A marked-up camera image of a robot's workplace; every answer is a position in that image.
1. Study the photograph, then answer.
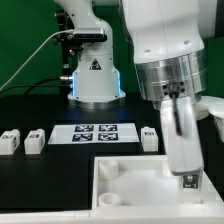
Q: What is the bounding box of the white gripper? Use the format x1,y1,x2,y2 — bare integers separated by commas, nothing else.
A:
160,97,204,176

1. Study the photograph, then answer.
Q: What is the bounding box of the white square tabletop part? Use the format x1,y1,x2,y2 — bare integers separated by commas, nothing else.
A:
92,155,220,208

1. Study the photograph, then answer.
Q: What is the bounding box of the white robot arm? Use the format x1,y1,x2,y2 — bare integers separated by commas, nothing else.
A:
54,0,224,176

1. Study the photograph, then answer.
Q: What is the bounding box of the white marker plate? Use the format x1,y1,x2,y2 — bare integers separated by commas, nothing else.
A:
48,123,139,145

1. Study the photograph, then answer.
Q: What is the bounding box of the black camera stand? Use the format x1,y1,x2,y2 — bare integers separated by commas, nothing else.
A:
53,9,83,98

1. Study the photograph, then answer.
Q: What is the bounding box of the black cable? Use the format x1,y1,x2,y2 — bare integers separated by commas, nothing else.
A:
0,77,73,98

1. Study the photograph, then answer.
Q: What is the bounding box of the white cable left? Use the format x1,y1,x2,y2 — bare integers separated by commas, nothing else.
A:
0,29,75,93

